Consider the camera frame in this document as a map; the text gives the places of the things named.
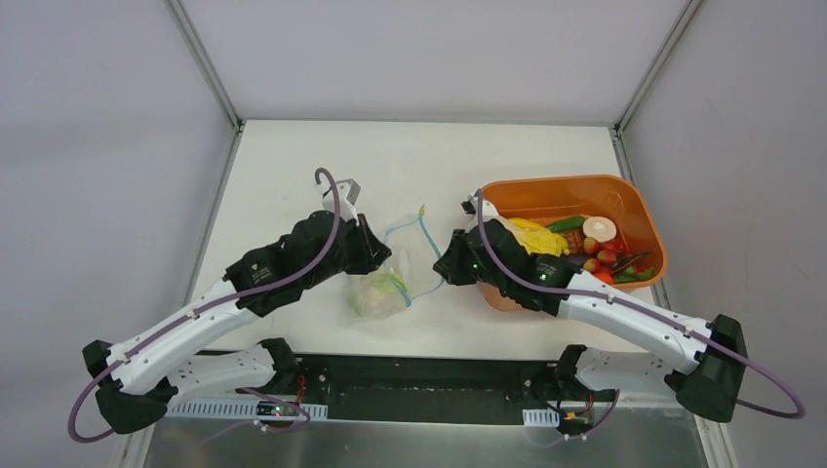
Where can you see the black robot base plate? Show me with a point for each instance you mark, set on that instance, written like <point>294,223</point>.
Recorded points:
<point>425,390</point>

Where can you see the clear zip top bag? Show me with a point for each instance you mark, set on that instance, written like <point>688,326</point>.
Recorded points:
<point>404,277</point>

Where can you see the green cucumber toy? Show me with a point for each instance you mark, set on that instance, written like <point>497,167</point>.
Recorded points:
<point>567,224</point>

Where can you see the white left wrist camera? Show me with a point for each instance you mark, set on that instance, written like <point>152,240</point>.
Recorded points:
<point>348,191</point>

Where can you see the yellow napa cabbage toy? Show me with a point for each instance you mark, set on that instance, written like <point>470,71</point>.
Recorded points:
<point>536,238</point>

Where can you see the white mushroom toy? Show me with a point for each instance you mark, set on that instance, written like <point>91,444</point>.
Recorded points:
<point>600,228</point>

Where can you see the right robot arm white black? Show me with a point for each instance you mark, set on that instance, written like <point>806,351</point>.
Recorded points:
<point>702,363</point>

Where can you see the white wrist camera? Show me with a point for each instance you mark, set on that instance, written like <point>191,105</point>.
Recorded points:
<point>348,191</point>
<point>478,207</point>

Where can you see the orange carrot toy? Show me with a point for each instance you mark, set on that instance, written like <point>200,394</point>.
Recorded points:
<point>605,278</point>

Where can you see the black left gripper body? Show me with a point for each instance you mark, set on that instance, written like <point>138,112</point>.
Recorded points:
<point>365,242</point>

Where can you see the white cauliflower toy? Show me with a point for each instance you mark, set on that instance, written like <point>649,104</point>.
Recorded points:
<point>378,295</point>

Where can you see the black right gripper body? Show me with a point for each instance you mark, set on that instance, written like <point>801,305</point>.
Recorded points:
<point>461,256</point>

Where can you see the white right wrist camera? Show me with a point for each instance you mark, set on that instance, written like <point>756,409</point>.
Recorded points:
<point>478,207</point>

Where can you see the red yellow peach toy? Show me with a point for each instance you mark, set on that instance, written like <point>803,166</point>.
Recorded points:
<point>591,246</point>

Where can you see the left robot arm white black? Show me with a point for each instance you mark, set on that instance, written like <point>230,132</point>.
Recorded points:
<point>140,379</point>

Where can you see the orange plastic basket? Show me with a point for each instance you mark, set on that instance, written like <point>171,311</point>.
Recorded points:
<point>547,200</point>

